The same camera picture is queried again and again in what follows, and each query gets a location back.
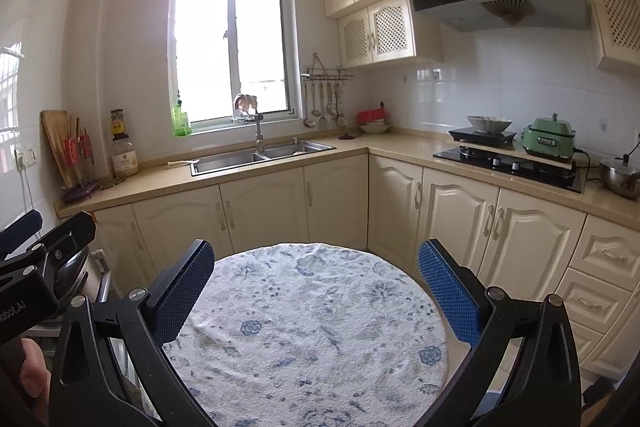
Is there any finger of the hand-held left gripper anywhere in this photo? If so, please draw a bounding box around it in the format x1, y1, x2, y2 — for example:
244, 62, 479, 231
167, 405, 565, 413
0, 212, 97, 289
0, 209, 44, 259

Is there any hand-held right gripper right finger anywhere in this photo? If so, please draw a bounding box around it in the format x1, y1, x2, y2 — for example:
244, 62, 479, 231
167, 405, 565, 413
416, 239, 585, 427

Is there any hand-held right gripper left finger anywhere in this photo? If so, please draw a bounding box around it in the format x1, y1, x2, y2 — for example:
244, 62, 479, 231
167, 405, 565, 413
47, 238, 217, 427

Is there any person's left hand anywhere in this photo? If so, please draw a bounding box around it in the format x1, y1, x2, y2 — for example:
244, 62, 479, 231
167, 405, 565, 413
19, 336, 52, 414

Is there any dark round appliance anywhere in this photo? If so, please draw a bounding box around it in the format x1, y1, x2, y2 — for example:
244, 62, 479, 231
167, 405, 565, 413
50, 249, 94, 304

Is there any dark utensil tray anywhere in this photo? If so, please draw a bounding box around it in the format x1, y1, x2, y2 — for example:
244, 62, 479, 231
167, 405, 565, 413
62, 181, 101, 202

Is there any metal rack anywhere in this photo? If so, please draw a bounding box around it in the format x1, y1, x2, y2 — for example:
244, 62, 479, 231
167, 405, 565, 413
85, 247, 131, 308

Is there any row of cream cabinet doors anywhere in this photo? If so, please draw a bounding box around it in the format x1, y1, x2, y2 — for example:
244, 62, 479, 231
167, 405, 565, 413
92, 154, 588, 338

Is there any red chopsticks bundle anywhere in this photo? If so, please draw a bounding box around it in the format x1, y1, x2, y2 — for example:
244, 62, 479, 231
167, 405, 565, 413
64, 127, 96, 185

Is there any wooden cutting board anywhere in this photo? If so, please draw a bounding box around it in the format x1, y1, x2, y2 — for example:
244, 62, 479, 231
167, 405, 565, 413
41, 109, 81, 188

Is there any glass jar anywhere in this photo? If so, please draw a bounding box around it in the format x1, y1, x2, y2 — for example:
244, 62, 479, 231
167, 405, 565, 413
111, 134, 140, 178

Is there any blue floral round tablecloth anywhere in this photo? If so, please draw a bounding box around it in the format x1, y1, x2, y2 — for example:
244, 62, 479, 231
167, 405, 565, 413
145, 243, 449, 427

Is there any black glass gas stove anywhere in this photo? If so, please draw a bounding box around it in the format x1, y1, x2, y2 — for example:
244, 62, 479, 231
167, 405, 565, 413
432, 147, 585, 194

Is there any steel double sink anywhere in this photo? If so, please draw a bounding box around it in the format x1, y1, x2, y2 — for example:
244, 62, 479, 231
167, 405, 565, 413
190, 139, 337, 176

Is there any medium cream drawer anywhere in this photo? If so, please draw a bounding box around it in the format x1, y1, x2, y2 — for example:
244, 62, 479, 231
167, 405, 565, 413
555, 268, 631, 334

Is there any small cream drawer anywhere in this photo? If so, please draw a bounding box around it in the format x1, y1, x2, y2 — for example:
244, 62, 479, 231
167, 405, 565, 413
565, 319, 616, 368

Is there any beige kitchen countertop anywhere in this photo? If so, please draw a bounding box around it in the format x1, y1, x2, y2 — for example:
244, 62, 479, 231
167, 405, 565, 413
52, 129, 640, 218

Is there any green dish soap bottle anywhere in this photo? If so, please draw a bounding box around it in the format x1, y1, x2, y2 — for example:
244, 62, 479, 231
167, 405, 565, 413
172, 96, 193, 138

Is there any large cream drawer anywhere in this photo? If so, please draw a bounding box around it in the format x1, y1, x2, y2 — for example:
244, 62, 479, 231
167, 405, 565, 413
575, 217, 640, 282

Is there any grey bowl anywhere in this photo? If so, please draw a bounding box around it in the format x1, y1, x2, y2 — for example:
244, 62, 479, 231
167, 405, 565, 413
466, 115, 513, 134

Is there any steel faucet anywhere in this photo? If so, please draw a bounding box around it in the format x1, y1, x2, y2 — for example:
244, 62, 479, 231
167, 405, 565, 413
252, 112, 266, 152

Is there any green electric cooking pot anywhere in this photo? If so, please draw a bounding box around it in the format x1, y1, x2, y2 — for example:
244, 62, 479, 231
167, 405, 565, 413
522, 113, 578, 159

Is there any steel skimmer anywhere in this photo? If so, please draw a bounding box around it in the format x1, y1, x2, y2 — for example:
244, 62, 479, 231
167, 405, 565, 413
334, 82, 348, 128

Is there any steel pot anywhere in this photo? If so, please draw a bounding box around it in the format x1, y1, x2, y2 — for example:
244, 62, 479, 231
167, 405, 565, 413
599, 154, 640, 198

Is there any steel ladle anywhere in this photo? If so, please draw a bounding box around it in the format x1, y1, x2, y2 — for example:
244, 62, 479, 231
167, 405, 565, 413
302, 82, 317, 129

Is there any white framed window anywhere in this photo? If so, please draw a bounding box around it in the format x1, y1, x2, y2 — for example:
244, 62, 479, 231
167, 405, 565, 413
167, 0, 300, 135

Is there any white power cable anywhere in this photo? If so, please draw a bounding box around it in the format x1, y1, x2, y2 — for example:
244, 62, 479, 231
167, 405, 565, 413
25, 167, 37, 218

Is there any white wall outlet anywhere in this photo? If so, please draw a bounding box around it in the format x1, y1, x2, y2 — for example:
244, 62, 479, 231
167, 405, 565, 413
14, 147, 40, 170

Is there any black power cable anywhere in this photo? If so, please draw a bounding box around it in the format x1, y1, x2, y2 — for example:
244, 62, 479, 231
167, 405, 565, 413
572, 148, 603, 182

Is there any wall utensil rack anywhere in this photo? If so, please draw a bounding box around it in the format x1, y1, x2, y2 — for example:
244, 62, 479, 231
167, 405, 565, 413
301, 53, 355, 82

